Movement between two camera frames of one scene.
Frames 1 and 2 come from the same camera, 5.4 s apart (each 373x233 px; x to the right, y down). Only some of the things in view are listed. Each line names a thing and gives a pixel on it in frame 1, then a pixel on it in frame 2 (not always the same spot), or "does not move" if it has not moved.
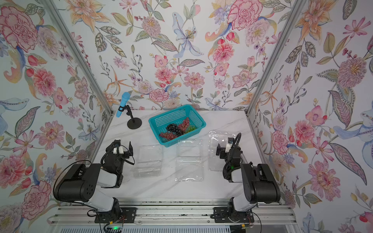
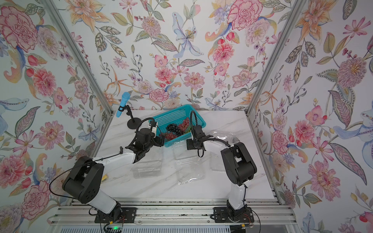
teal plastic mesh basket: [177, 125] does not move
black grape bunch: [173, 127] does not move
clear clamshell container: [189, 160] does not move
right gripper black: [223, 151] -> [190, 144]
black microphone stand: [134, 123] does not move
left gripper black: [127, 156] -> [159, 142]
